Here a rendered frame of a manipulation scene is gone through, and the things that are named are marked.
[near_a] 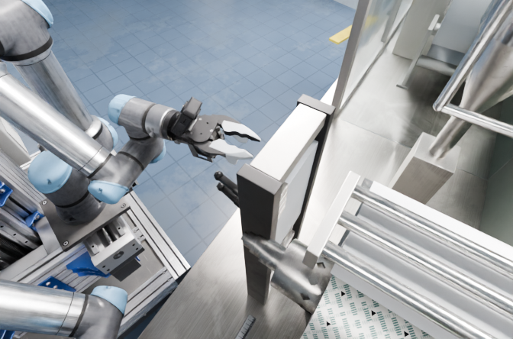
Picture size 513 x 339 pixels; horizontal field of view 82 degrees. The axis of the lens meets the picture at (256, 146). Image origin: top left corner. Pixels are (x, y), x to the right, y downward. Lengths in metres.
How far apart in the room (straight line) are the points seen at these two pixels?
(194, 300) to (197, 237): 1.06
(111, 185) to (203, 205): 1.28
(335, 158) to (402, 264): 0.76
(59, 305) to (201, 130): 0.42
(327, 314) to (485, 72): 0.47
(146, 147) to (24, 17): 0.36
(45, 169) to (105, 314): 0.45
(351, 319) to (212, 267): 0.58
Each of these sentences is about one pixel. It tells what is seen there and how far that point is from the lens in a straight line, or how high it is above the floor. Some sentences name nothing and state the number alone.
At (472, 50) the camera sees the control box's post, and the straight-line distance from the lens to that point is 0.46.
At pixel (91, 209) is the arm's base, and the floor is 0.86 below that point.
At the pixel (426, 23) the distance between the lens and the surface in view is 0.93.
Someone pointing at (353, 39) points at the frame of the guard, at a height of 1.23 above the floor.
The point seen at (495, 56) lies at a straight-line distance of 0.60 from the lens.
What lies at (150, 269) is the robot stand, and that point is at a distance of 1.65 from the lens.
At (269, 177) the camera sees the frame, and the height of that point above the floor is 1.44.
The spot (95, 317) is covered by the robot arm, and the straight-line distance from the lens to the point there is 0.73.
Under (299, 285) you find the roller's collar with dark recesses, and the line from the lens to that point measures 0.36.
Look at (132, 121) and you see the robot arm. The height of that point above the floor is 1.23.
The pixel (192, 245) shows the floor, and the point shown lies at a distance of 1.87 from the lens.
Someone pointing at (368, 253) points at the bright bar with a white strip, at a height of 1.44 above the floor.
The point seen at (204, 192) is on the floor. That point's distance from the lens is 2.01.
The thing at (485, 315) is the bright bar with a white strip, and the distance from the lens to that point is 0.33.
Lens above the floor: 1.71
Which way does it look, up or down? 51 degrees down
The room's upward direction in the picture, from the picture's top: straight up
